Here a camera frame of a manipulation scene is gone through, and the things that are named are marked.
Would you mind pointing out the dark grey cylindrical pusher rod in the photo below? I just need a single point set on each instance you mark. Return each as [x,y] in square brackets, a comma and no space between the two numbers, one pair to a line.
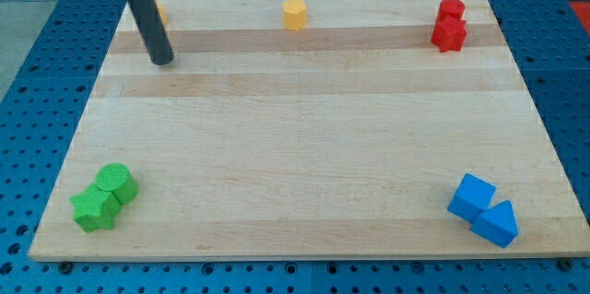
[152,31]

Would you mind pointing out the yellow block behind rod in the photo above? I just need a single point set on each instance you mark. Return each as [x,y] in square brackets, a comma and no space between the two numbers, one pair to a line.
[162,13]

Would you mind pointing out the yellow hexagon block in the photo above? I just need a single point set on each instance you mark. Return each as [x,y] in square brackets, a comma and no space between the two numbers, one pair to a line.
[294,14]

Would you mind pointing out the green cylinder block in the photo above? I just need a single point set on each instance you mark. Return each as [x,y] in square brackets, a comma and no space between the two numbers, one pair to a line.
[117,179]

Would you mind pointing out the green star block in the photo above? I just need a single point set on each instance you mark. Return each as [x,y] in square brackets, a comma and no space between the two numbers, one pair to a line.
[95,209]

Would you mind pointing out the light wooden board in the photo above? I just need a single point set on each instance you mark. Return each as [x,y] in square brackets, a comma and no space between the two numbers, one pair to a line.
[344,140]

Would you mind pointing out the red cylinder block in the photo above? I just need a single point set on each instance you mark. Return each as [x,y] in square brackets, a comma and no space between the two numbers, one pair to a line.
[450,9]

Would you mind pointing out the red star block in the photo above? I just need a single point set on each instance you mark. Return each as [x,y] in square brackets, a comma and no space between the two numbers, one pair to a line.
[449,34]

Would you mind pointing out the blue cube block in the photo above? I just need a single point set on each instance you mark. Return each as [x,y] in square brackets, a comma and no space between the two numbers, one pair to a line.
[472,197]

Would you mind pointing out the blue triangle block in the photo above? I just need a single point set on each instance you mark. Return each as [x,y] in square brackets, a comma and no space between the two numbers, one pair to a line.
[497,224]

